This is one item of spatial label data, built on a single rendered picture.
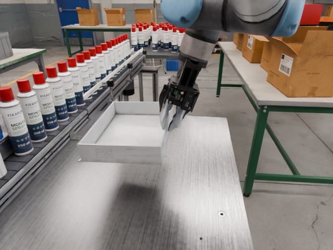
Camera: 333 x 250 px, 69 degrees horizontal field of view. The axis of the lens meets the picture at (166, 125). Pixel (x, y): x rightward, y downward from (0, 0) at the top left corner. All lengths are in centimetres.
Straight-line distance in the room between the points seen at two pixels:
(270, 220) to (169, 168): 120
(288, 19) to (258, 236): 147
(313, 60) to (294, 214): 101
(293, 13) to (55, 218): 63
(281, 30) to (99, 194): 56
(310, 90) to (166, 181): 116
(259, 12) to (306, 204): 181
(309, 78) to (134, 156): 125
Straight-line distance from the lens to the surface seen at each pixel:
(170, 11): 44
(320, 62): 162
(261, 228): 178
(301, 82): 161
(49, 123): 93
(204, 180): 73
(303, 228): 189
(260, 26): 41
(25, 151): 83
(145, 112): 81
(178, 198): 67
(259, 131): 164
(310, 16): 556
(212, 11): 43
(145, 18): 566
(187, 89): 56
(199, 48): 55
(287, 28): 41
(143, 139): 67
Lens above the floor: 129
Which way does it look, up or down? 27 degrees down
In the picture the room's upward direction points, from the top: straight up
